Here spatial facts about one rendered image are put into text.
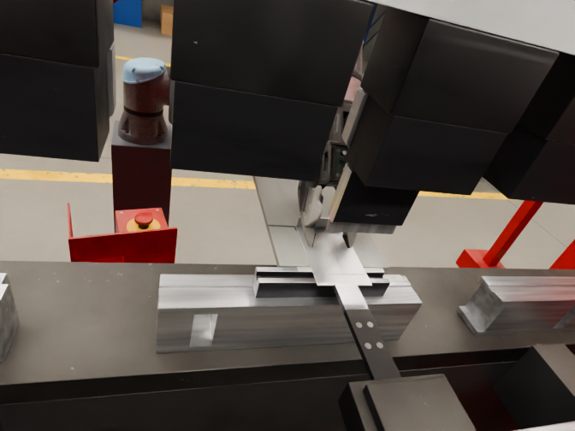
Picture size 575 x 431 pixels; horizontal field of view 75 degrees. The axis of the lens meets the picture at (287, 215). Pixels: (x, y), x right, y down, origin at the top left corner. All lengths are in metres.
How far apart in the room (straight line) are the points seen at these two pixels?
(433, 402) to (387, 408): 0.05
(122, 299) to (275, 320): 0.24
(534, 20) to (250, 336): 0.49
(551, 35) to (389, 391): 0.37
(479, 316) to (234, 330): 0.46
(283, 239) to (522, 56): 0.37
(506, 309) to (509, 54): 0.47
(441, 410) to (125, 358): 0.39
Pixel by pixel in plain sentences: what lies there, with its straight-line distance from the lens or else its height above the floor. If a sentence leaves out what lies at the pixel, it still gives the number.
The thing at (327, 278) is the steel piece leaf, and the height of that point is 1.00.
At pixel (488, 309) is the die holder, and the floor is 0.92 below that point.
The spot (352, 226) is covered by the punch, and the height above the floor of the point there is 1.09.
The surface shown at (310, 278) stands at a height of 1.00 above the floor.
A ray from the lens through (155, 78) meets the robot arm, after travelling 1.21.
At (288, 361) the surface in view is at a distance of 0.60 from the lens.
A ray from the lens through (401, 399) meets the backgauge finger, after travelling 0.42.
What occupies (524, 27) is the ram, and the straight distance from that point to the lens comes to 0.43.
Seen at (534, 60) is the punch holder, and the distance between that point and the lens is 0.45.
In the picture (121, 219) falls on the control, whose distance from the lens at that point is 0.94.
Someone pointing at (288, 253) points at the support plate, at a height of 1.00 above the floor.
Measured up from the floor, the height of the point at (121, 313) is 0.88.
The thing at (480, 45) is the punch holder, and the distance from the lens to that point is 0.40.
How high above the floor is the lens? 1.36
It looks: 34 degrees down
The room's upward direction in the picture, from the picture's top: 16 degrees clockwise
